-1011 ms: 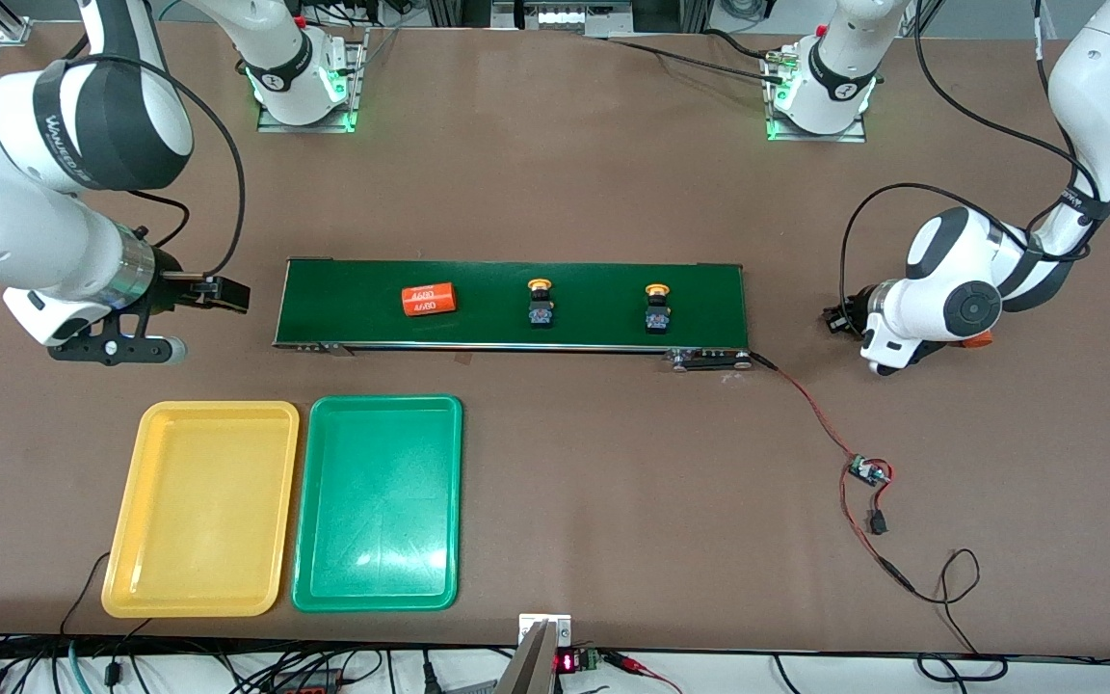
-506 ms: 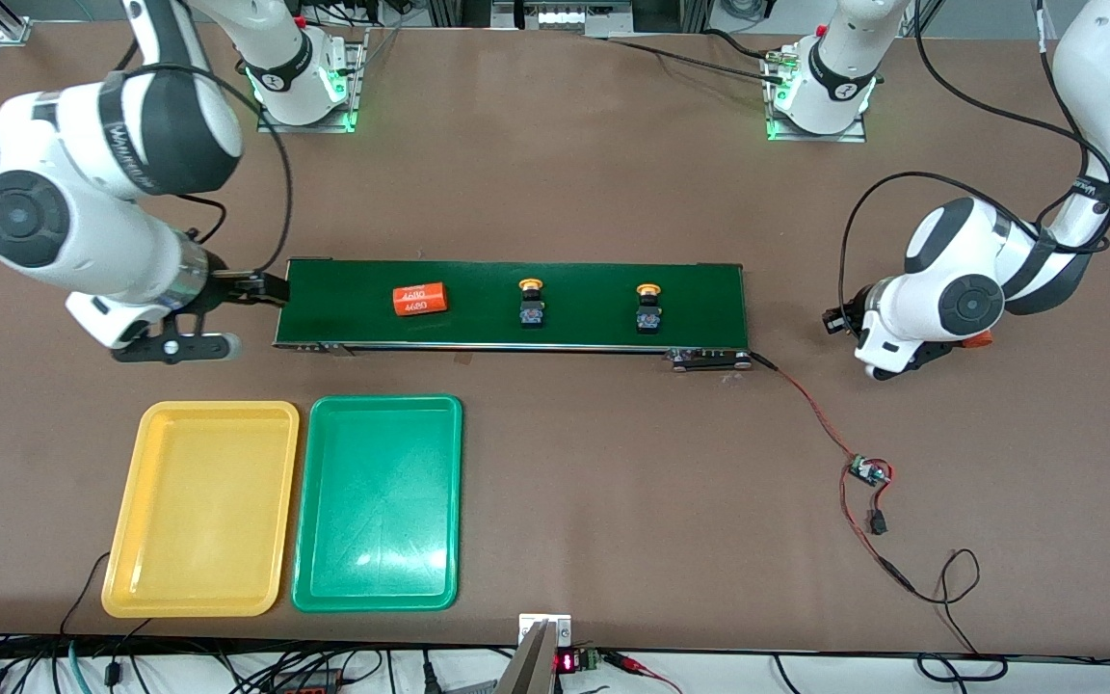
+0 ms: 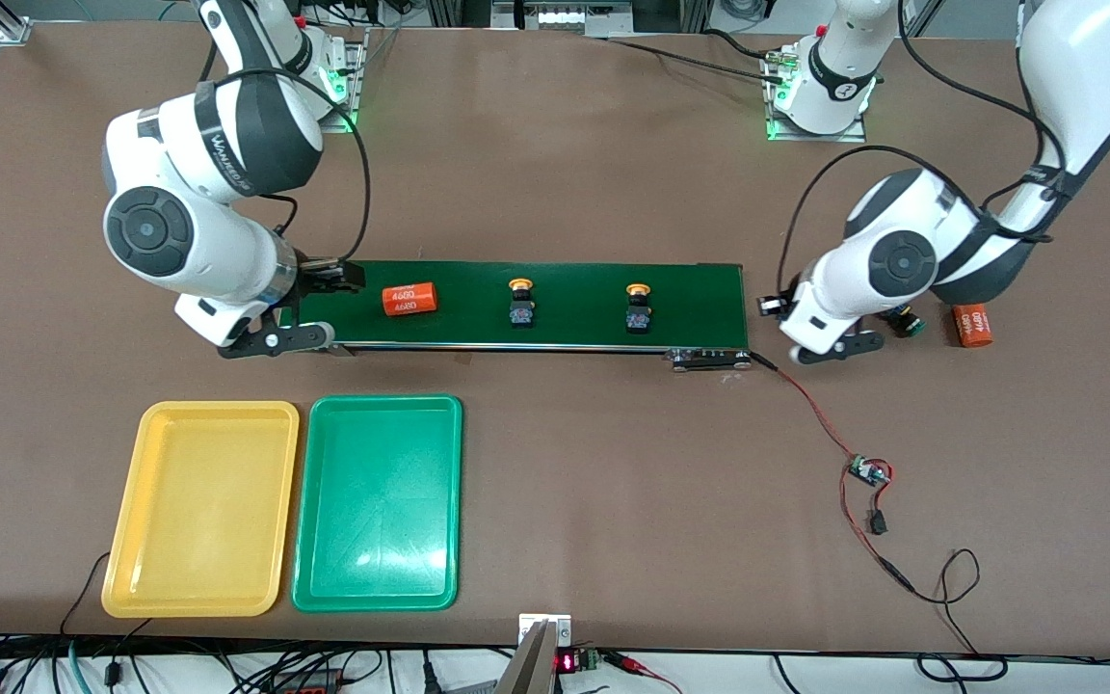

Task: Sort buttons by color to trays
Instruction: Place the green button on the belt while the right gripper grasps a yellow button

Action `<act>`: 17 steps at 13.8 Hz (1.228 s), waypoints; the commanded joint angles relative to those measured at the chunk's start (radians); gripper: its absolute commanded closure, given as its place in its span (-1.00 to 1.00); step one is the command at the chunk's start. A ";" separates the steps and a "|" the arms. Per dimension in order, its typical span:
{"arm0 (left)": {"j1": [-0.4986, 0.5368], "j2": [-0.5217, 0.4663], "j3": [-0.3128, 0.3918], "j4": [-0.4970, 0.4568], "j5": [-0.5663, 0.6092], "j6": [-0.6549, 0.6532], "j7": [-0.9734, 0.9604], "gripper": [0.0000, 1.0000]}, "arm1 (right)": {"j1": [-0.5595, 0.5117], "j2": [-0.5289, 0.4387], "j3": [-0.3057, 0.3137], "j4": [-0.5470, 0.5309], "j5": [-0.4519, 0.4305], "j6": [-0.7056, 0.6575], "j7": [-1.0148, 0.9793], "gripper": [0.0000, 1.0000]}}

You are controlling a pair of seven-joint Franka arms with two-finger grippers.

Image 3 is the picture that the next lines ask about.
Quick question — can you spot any thin black looped cable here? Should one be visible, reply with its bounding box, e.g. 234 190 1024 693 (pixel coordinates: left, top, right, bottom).
910 549 1009 683

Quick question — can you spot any yellow push button switch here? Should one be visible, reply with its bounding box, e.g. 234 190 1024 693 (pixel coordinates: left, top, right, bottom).
507 278 539 329
624 282 654 334

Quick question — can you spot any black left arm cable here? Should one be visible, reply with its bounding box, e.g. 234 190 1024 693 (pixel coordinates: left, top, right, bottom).
777 0 1067 300

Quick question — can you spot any orange 4680 cylinder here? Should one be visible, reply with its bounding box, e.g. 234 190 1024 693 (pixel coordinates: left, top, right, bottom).
952 304 993 348
382 281 438 317

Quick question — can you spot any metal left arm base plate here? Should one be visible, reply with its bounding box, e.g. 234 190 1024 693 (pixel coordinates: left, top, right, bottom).
765 43 869 144

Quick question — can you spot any grey metal camera bracket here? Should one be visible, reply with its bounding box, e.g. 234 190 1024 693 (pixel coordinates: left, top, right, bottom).
518 613 573 694

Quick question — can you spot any green conveyor belt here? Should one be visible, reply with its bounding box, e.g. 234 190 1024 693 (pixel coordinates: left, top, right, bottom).
273 257 754 373

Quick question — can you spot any green plastic tray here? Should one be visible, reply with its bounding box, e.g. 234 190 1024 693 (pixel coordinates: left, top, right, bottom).
291 394 464 614

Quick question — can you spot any red and black wire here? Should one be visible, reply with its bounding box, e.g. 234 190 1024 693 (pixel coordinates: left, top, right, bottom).
753 352 914 594

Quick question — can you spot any metal equipment rack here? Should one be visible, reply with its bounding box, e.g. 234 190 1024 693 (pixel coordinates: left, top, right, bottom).
425 0 710 40

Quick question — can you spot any red clip lead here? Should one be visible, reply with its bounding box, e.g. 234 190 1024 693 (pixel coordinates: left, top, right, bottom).
608 652 681 694

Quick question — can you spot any black cable with metal plug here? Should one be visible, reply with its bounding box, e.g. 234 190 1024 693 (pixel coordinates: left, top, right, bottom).
603 29 792 83

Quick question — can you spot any yellow plastic tray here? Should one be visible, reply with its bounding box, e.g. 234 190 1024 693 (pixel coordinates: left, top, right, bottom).
100 400 301 619

